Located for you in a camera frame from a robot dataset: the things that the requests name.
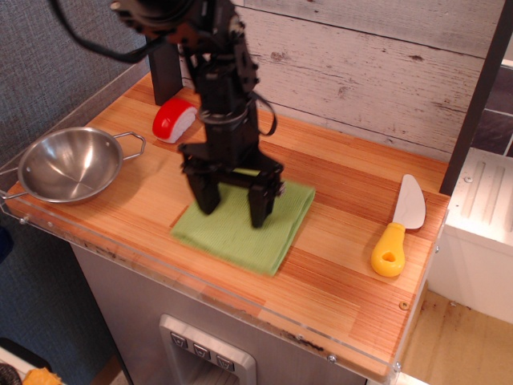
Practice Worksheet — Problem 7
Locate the dark shelf post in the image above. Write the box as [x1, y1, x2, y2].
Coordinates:
[439, 0, 512, 196]
[148, 43, 183, 106]

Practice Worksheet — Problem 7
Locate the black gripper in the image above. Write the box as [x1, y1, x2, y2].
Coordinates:
[179, 111, 284, 229]

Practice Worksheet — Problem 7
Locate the stainless steel bowl with handles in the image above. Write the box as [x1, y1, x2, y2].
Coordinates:
[1, 127, 146, 204]

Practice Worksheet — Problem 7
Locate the yellow object at bottom left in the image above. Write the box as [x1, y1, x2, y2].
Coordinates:
[22, 367, 63, 385]

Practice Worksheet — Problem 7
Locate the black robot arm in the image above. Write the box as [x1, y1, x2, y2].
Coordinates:
[111, 1, 284, 228]

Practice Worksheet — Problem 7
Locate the red and white toy sushi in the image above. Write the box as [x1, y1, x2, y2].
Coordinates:
[152, 98, 197, 144]

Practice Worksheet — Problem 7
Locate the dark left shelf post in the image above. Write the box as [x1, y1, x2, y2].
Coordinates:
[148, 43, 183, 106]

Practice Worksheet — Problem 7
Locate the dark right shelf post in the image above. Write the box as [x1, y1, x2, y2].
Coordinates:
[439, 0, 512, 196]

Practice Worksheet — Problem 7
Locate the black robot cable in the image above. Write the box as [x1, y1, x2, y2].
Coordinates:
[47, 0, 278, 138]

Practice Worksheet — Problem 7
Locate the toy knife with yellow handle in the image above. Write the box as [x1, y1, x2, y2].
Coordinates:
[370, 174, 426, 278]

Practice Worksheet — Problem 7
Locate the grey toy fridge cabinet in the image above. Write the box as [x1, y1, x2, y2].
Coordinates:
[73, 246, 366, 384]

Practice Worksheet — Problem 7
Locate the white toy sink unit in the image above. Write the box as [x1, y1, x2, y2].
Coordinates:
[427, 148, 512, 322]

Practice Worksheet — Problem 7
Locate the green towel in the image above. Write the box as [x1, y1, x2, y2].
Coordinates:
[171, 180, 316, 276]

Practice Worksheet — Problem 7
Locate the clear acrylic table edge guard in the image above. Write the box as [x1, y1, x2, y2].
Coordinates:
[1, 152, 449, 383]

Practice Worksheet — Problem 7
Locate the silver dispenser panel with buttons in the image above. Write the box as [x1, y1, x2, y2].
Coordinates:
[159, 314, 257, 384]

